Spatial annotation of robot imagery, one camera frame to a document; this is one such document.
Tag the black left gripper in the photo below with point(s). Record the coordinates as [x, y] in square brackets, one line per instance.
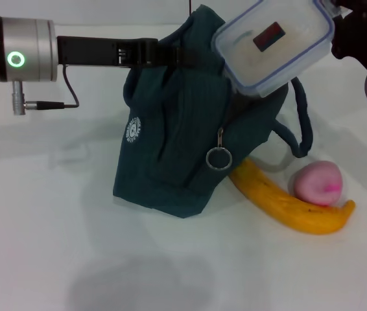
[89, 50]

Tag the dark teal fabric bag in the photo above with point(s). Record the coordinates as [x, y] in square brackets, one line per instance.
[177, 129]

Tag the clear plastic food container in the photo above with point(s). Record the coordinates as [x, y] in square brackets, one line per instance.
[267, 61]

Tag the yellow banana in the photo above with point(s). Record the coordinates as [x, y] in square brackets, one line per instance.
[277, 197]

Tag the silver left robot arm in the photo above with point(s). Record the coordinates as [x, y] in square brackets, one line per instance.
[18, 48]

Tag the pink peach toy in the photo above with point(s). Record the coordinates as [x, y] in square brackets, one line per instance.
[313, 183]

